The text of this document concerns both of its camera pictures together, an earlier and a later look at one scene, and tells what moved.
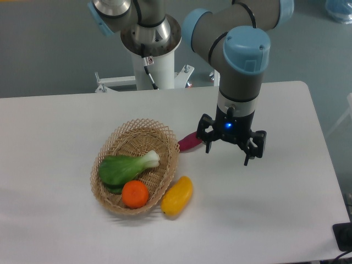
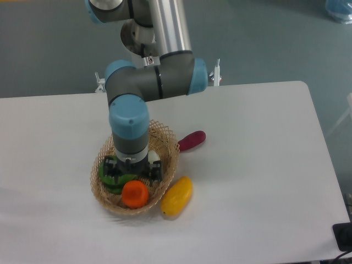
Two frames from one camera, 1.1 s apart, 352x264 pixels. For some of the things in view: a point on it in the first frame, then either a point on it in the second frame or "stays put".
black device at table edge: [342, 232] stays put
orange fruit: [135, 194] stays put
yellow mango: [176, 197] stays put
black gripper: [236, 129] -> [141, 168]
